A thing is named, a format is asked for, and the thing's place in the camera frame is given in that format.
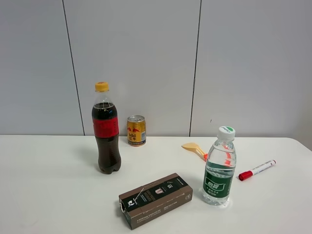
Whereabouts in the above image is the brown black capsule box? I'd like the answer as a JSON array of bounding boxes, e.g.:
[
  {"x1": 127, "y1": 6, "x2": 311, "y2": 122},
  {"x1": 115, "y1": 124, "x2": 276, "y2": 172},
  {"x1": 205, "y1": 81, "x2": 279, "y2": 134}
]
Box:
[{"x1": 118, "y1": 173, "x2": 193, "y2": 230}]

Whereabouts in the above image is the yellow spatula orange handle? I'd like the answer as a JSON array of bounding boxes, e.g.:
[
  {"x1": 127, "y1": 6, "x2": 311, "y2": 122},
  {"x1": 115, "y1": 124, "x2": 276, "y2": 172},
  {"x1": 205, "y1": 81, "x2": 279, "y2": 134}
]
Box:
[{"x1": 181, "y1": 142, "x2": 208, "y2": 161}]

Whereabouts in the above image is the cola bottle yellow cap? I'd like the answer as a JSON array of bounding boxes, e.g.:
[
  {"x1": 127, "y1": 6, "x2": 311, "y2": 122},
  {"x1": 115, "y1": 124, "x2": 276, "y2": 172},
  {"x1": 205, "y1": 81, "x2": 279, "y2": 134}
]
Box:
[{"x1": 92, "y1": 81, "x2": 121, "y2": 175}]

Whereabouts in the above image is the water bottle green label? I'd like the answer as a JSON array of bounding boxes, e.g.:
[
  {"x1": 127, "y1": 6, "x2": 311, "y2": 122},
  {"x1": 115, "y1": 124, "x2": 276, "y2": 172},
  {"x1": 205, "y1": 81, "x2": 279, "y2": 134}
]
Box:
[{"x1": 202, "y1": 126, "x2": 236, "y2": 207}]

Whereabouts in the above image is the red capped white marker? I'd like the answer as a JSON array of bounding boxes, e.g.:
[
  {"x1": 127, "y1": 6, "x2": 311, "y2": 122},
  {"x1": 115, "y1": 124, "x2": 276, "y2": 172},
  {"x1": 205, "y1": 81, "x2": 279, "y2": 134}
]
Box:
[{"x1": 238, "y1": 160, "x2": 276, "y2": 181}]

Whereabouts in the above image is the gold energy drink can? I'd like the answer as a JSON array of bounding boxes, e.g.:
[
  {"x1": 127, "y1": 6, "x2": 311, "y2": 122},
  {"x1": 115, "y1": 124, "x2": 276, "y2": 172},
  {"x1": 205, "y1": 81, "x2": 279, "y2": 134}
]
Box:
[{"x1": 127, "y1": 115, "x2": 146, "y2": 146}]

